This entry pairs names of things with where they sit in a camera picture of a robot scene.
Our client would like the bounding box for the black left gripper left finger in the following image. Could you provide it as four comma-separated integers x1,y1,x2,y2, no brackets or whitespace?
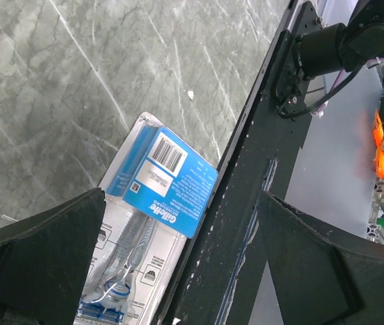
0,188,106,324

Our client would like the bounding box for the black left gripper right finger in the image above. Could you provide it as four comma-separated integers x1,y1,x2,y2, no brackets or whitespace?
259,192,384,324

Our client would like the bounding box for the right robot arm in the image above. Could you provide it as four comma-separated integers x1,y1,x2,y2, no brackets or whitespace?
294,0,384,78

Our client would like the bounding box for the blue razor blister pack front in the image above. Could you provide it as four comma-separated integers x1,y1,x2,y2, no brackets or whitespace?
74,112,218,324

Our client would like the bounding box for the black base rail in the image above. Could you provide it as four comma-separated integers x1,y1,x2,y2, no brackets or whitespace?
153,1,317,324

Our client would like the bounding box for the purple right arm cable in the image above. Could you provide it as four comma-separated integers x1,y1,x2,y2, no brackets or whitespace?
313,50,384,119

